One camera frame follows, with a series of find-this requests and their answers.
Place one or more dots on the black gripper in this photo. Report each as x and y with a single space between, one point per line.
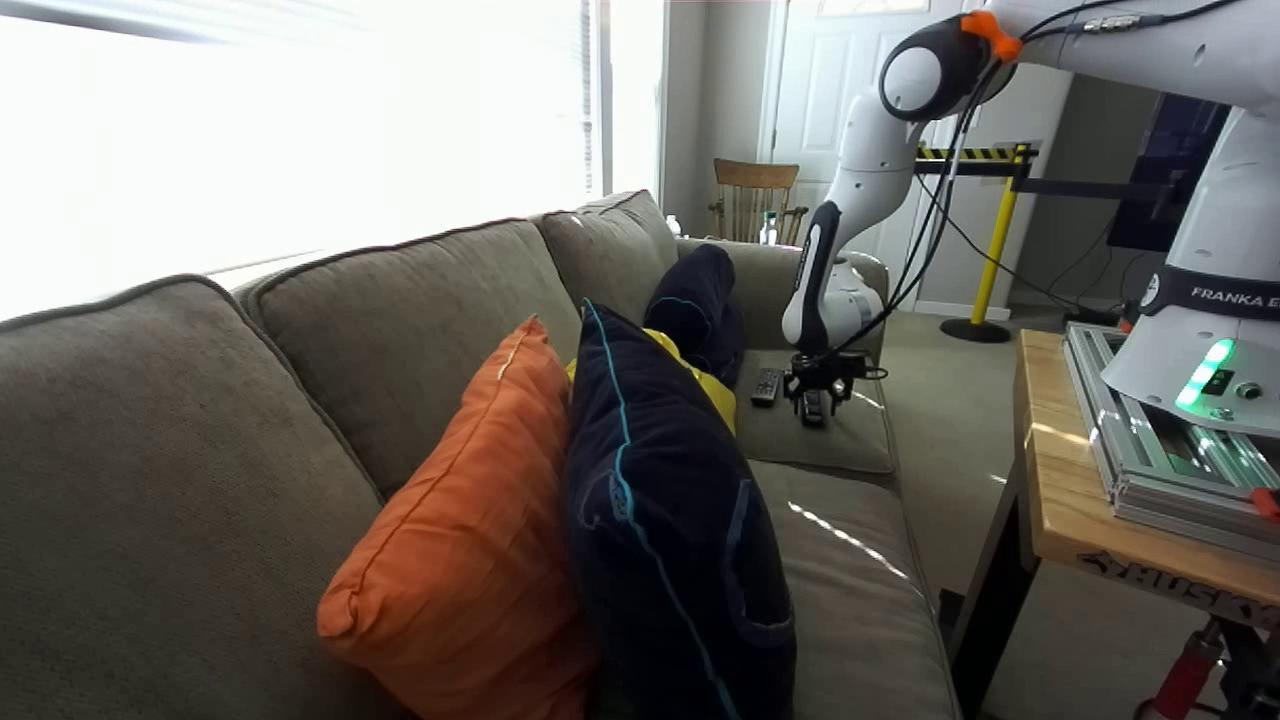
818 364

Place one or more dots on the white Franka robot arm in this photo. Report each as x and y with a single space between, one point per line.
867 161

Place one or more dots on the small dark blue pillow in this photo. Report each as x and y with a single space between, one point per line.
697 300

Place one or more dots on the wooden chair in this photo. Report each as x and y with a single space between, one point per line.
759 186

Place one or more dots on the wooden table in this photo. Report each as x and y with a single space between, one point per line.
1066 493

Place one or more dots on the white door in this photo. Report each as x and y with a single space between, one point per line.
824 66

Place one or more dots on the orange pillow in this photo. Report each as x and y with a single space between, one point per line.
466 533

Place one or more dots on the dark screen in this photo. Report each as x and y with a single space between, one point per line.
1174 173

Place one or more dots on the grey-brown fabric sofa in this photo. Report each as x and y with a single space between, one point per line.
400 305

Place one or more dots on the red clamp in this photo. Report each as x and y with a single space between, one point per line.
1186 681

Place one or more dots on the yellow black barrier post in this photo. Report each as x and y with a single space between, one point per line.
995 243

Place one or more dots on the aluminium rail base frame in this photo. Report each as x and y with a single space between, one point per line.
1174 467

